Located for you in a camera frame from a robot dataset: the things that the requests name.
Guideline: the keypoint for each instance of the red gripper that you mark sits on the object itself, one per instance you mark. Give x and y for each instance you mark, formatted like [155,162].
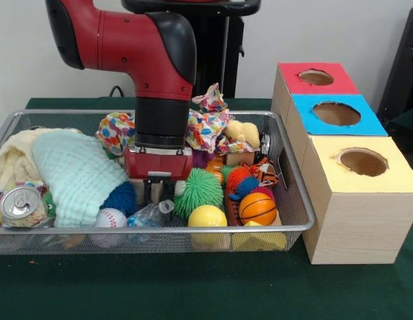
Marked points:
[157,165]

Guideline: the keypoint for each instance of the plain wooden block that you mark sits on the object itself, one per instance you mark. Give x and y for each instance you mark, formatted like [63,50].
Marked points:
[157,191]

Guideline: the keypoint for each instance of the clear bottle with blue label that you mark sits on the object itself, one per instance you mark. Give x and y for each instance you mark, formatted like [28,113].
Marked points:
[149,215]

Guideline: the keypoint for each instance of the colourful polka dot cloth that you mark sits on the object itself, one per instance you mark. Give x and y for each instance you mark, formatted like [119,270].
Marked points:
[206,128]

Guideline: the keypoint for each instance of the mint green cloth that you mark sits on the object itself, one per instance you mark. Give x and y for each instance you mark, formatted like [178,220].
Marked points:
[79,173]

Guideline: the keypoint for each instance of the cream knitted cloth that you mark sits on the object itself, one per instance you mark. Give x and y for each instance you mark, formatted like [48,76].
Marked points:
[16,156]

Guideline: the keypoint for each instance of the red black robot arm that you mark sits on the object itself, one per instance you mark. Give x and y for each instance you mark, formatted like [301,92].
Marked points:
[132,50]

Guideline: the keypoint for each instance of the silver mesh bin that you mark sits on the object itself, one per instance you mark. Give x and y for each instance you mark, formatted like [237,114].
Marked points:
[76,241]

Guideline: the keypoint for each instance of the wooden box with three holes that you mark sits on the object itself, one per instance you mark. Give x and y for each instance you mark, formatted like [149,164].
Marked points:
[359,226]

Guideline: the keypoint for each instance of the blue spiky ball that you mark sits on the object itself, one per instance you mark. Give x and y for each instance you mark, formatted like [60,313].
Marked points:
[121,198]

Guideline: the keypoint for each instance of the large green spiky ball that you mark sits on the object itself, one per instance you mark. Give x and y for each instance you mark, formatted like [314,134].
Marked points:
[199,191]

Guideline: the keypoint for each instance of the white baseball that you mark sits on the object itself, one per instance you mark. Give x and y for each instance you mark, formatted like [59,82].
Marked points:
[110,218]

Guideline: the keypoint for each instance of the orange basketball toy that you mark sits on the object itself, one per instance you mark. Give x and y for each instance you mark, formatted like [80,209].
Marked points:
[258,208]

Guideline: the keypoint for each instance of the dark green tablecloth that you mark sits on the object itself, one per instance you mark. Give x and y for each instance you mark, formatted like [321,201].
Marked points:
[406,120]
[193,286]

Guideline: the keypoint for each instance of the crushed silver can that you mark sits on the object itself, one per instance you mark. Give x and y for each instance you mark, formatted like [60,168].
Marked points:
[22,206]

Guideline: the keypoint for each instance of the black chair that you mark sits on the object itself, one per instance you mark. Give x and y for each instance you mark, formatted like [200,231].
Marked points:
[403,66]

